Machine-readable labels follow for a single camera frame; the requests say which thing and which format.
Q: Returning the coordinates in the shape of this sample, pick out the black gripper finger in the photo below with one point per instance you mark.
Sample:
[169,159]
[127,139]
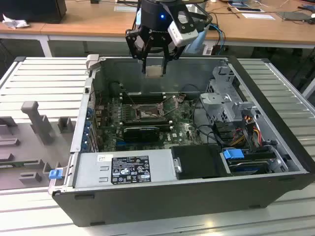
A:
[165,66]
[145,66]

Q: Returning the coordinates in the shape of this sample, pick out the black box on desk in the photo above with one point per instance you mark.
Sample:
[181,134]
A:
[32,9]

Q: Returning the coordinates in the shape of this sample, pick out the small white grey box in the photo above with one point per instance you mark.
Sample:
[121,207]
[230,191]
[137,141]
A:
[208,50]

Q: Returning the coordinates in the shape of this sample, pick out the black plastic shroud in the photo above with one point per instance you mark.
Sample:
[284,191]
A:
[197,162]

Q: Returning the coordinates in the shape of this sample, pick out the silver disk bay cage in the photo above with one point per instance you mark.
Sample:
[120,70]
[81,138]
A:
[216,103]

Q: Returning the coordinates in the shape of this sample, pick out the silver square CPU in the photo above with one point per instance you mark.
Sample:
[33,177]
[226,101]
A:
[154,71]

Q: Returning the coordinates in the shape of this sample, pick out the blue case latch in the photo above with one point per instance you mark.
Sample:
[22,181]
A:
[55,174]

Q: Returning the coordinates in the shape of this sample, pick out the black power supply label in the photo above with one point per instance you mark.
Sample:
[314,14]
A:
[130,169]

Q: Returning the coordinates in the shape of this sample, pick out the CPU socket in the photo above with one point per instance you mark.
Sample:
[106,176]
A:
[147,113]

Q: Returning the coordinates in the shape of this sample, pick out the black open PC case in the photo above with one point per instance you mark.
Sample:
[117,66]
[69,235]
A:
[147,209]

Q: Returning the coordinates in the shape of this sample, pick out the silver power supply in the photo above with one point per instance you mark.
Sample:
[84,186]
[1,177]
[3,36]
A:
[88,172]

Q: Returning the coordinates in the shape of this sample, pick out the hard disk in blue carrier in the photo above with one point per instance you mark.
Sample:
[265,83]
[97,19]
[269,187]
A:
[232,155]

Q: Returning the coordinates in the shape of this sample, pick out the wooden desk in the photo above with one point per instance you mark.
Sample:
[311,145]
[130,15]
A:
[98,22]
[22,30]

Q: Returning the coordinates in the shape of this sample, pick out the crumpled white paper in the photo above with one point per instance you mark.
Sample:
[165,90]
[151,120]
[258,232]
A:
[14,22]

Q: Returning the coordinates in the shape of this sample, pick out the black graphics card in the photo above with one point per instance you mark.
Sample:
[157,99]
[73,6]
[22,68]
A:
[141,134]

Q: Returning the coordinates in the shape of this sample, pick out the grey parts rack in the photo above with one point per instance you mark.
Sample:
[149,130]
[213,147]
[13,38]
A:
[37,137]

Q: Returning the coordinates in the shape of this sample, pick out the dark grey laptop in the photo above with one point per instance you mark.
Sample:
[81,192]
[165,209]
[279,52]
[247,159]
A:
[295,16]

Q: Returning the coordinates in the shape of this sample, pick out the green motherboard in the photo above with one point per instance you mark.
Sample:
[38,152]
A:
[182,125]

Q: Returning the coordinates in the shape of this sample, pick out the white paper sheet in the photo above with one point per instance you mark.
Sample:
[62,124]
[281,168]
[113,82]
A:
[258,16]

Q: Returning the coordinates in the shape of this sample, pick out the flat smartphone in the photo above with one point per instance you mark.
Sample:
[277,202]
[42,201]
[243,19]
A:
[248,9]

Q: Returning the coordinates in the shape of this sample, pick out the black RAM slot row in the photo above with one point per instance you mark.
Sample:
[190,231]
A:
[145,97]
[147,122]

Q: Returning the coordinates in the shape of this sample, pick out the green RAM stick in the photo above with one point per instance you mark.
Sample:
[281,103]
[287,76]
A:
[14,164]

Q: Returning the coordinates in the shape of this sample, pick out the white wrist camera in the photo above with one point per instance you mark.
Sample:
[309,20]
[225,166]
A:
[184,34]

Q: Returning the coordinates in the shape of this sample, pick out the small white sticker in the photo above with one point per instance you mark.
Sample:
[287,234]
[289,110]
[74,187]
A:
[105,157]

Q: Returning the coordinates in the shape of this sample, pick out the black round board component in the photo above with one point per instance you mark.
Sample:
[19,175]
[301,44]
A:
[114,88]

